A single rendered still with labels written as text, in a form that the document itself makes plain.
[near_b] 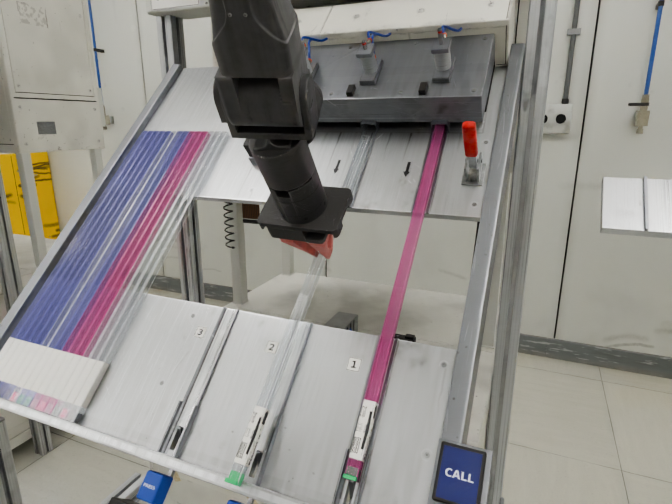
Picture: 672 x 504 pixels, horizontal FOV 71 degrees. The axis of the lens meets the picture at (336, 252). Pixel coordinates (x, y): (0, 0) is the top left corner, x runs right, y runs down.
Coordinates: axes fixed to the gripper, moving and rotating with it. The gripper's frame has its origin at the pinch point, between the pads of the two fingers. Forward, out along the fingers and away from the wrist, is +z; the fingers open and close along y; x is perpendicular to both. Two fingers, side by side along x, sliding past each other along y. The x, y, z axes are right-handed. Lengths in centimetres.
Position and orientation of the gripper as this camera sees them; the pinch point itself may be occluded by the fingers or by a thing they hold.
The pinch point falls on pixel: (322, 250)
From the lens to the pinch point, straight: 62.3
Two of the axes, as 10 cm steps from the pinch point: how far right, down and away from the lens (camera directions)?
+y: -9.3, -1.2, 3.5
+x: -3.0, 8.1, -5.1
